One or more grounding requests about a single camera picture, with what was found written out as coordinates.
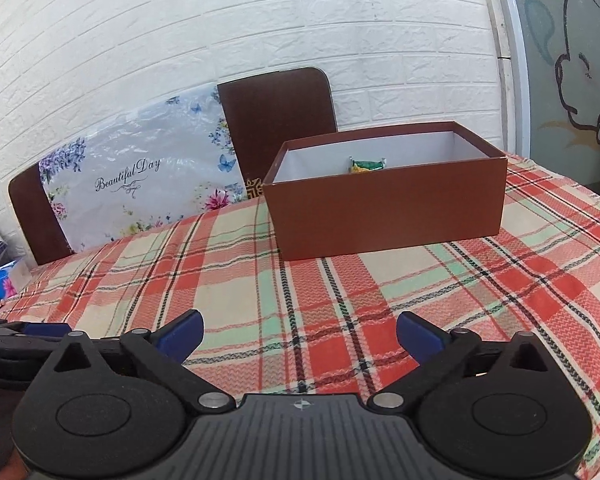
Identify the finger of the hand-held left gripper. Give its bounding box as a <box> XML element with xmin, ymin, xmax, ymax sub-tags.
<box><xmin>0</xmin><ymin>319</ymin><xmax>73</xmax><ymax>361</ymax></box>

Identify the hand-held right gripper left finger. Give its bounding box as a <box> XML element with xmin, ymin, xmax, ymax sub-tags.
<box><xmin>55</xmin><ymin>310</ymin><xmax>236</xmax><ymax>411</ymax></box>

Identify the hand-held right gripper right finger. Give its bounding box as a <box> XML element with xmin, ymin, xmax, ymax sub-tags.
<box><xmin>367</xmin><ymin>311</ymin><xmax>548</xmax><ymax>409</ymax></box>

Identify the brown cardboard box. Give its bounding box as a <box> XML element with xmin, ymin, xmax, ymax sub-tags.
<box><xmin>261</xmin><ymin>121</ymin><xmax>508</xmax><ymax>262</ymax></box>

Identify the green snack packet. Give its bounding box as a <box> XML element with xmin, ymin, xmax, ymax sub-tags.
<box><xmin>348</xmin><ymin>156</ymin><xmax>387</xmax><ymax>173</ymax></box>

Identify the blue tissue pack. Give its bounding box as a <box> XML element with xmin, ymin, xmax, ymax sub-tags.
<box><xmin>0</xmin><ymin>259</ymin><xmax>33</xmax><ymax>307</ymax></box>

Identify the plain brown chair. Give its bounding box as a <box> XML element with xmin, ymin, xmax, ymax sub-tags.
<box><xmin>8</xmin><ymin>162</ymin><xmax>76</xmax><ymax>267</ymax></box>

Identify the red plaid tablecloth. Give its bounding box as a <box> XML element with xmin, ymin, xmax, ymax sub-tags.
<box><xmin>0</xmin><ymin>152</ymin><xmax>600</xmax><ymax>480</ymax></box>

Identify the floral plastic bag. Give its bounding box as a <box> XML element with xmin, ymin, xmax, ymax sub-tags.
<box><xmin>39</xmin><ymin>85</ymin><xmax>248</xmax><ymax>253</ymax></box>

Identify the brown chair with gold emblem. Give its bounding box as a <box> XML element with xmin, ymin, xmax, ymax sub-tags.
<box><xmin>217</xmin><ymin>66</ymin><xmax>338</xmax><ymax>191</ymax></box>

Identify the cartoon printed door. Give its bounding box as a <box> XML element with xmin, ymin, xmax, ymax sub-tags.
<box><xmin>510</xmin><ymin>0</ymin><xmax>600</xmax><ymax>191</ymax></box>

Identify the white door frame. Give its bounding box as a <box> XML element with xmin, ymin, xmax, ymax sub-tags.
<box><xmin>477</xmin><ymin>0</ymin><xmax>533</xmax><ymax>158</ymax></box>

